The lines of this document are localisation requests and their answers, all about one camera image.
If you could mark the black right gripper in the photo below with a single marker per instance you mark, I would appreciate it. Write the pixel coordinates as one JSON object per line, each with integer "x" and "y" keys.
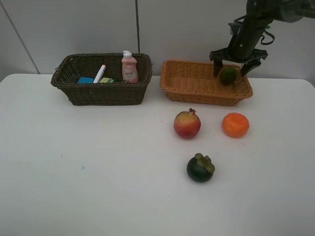
{"x": 239, "y": 51}

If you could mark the green lime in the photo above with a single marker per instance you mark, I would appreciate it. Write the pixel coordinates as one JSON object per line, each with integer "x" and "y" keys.
{"x": 228, "y": 75}

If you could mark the red pomegranate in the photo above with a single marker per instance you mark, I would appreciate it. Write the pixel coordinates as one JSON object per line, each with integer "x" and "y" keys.
{"x": 187, "y": 124}

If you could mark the pink lotion bottle white cap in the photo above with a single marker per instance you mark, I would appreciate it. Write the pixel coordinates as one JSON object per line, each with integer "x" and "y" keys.
{"x": 129, "y": 70}

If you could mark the dark mangosteen green calyx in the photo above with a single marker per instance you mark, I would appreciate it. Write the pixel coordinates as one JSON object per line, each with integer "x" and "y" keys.
{"x": 200, "y": 168}

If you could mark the white marker pink cap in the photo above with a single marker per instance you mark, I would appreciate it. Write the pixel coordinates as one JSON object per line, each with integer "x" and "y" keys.
{"x": 99, "y": 74}

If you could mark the blue box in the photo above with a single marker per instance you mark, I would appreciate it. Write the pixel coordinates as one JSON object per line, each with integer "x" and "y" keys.
{"x": 85, "y": 80}

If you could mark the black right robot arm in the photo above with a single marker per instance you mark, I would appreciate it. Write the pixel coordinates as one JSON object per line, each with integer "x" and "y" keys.
{"x": 251, "y": 29}

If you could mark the orange wicker basket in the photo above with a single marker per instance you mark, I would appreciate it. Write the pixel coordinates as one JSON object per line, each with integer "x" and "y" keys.
{"x": 194, "y": 82}

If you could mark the orange tangerine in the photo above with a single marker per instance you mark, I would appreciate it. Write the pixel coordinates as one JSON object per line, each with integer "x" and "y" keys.
{"x": 235, "y": 125}

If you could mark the dark brown wicker basket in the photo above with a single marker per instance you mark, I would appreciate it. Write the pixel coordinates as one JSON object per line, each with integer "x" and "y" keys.
{"x": 118, "y": 93}

